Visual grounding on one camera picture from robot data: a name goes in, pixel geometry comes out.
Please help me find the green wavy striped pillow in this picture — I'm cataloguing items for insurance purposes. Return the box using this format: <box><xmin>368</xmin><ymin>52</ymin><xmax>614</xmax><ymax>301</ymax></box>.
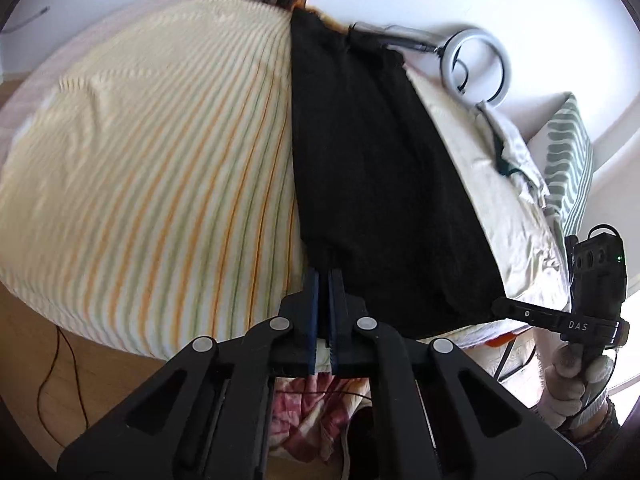
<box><xmin>542</xmin><ymin>92</ymin><xmax>596</xmax><ymax>241</ymax></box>

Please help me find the red plaid cloth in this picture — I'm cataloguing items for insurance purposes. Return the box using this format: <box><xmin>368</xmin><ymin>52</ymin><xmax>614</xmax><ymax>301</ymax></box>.
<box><xmin>269</xmin><ymin>376</ymin><xmax>375</xmax><ymax>463</ymax></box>

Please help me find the crumpled white cloth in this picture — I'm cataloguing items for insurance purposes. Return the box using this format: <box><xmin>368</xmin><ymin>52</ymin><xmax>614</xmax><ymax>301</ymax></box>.
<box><xmin>475</xmin><ymin>104</ymin><xmax>549</xmax><ymax>207</ymax></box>

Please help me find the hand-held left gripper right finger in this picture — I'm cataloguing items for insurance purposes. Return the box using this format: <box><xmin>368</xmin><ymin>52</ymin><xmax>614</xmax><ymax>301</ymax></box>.
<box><xmin>328</xmin><ymin>269</ymin><xmax>586</xmax><ymax>480</ymax></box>

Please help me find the grey wall cable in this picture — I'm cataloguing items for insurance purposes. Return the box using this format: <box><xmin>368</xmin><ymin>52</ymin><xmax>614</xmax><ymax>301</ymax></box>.
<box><xmin>4</xmin><ymin>5</ymin><xmax>52</xmax><ymax>34</ymax></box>

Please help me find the black cloth garment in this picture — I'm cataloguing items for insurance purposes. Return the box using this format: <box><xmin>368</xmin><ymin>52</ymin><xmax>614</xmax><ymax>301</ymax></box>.
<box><xmin>290</xmin><ymin>7</ymin><xmax>506</xmax><ymax>339</ymax></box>

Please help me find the striped yellow bed blanket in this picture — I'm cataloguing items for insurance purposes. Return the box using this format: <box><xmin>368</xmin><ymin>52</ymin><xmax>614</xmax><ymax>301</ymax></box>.
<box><xmin>0</xmin><ymin>0</ymin><xmax>308</xmax><ymax>361</ymax></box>

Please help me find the white ring light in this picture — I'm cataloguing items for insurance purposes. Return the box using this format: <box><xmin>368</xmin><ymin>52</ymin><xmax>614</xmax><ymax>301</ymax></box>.
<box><xmin>440</xmin><ymin>27</ymin><xmax>507</xmax><ymax>108</ymax></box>

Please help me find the black floor cable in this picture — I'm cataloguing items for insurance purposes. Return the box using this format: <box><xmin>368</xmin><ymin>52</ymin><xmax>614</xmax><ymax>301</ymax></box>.
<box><xmin>36</xmin><ymin>327</ymin><xmax>76</xmax><ymax>456</ymax></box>

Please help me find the orange cloth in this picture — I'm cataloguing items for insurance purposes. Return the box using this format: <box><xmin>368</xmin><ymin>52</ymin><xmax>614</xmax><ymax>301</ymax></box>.
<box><xmin>486</xmin><ymin>331</ymin><xmax>532</xmax><ymax>349</ymax></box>

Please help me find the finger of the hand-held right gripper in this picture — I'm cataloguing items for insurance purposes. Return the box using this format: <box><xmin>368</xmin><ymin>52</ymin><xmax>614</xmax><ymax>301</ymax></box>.
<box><xmin>492</xmin><ymin>297</ymin><xmax>568</xmax><ymax>333</ymax></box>

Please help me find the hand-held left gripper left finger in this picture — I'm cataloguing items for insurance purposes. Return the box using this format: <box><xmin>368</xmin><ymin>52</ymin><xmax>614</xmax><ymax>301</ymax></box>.
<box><xmin>57</xmin><ymin>269</ymin><xmax>319</xmax><ymax>480</ymax></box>

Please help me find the beige bed sheet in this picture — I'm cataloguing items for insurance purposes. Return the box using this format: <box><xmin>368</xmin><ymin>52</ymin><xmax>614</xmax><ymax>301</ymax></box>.
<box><xmin>405</xmin><ymin>67</ymin><xmax>571</xmax><ymax>336</ymax></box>

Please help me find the person's right forearm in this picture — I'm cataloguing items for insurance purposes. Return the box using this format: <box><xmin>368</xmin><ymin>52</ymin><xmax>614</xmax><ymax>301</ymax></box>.
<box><xmin>557</xmin><ymin>397</ymin><xmax>626</xmax><ymax>458</ymax></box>

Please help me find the person's right hand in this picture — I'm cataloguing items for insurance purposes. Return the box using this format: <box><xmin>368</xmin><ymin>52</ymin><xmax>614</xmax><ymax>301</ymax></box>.
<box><xmin>540</xmin><ymin>345</ymin><xmax>615</xmax><ymax>429</ymax></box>

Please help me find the grey ring light arm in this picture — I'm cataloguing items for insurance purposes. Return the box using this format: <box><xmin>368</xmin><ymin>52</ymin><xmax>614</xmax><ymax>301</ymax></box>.
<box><xmin>349</xmin><ymin>21</ymin><xmax>446</xmax><ymax>54</ymax></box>

